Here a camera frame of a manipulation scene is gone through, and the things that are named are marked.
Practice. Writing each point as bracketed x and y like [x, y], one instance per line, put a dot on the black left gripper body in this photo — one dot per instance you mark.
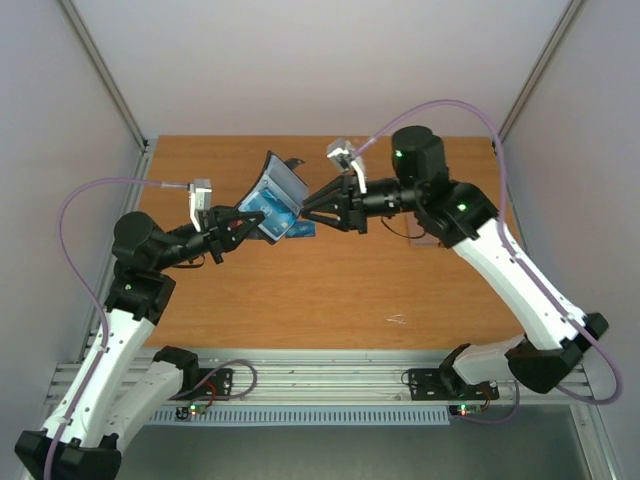
[216, 238]

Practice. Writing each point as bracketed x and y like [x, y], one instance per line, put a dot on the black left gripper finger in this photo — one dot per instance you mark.
[237, 230]
[232, 216]

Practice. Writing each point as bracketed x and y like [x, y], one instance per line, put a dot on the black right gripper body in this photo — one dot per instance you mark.
[354, 203]

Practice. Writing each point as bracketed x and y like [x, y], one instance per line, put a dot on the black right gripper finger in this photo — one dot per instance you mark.
[333, 186]
[332, 219]

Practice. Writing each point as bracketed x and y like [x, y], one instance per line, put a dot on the black leather card holder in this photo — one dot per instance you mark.
[277, 176]

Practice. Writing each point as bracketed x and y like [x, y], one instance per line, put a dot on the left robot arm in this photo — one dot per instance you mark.
[87, 434]

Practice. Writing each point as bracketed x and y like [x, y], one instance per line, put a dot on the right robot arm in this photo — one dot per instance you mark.
[557, 333]

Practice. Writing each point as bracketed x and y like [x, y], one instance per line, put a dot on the beige leather card holder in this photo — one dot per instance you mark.
[418, 236]

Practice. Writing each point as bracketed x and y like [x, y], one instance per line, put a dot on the left circuit board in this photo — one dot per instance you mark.
[192, 411]

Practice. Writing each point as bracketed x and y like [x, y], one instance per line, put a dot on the circuit board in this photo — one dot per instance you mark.
[465, 410]
[192, 411]

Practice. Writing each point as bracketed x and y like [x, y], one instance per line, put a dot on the right circuit board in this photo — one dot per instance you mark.
[465, 410]

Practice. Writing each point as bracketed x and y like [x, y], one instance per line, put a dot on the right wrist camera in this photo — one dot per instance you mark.
[341, 152]

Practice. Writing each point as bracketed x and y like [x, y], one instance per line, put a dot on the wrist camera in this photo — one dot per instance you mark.
[200, 194]
[341, 152]

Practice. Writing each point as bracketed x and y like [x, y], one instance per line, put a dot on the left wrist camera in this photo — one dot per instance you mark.
[200, 194]

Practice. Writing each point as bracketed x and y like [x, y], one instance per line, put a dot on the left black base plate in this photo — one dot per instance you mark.
[218, 384]

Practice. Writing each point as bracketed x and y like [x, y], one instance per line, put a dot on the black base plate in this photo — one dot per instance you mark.
[424, 385]
[218, 384]

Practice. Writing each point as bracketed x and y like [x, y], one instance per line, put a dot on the aluminium rail frame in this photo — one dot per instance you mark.
[320, 376]

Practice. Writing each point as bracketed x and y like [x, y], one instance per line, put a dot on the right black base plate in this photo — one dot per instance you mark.
[424, 385]

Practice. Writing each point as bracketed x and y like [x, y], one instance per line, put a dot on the grey slotted cable duct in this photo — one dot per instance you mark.
[276, 416]

